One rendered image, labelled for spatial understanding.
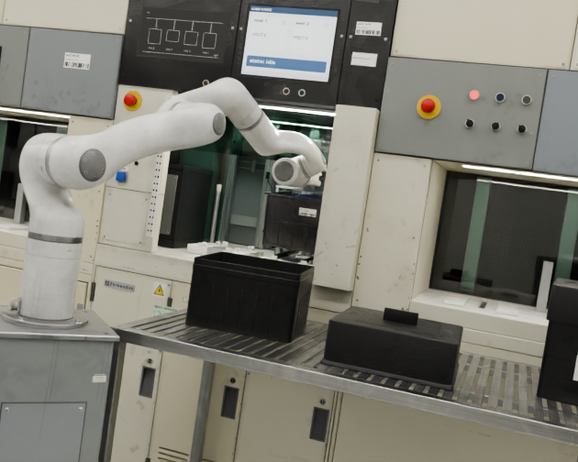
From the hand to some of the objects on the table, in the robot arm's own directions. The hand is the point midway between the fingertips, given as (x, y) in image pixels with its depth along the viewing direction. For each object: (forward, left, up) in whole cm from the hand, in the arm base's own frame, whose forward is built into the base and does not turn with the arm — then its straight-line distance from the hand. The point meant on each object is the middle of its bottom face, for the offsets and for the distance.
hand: (312, 178), depth 248 cm
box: (+25, -108, -43) cm, 119 cm away
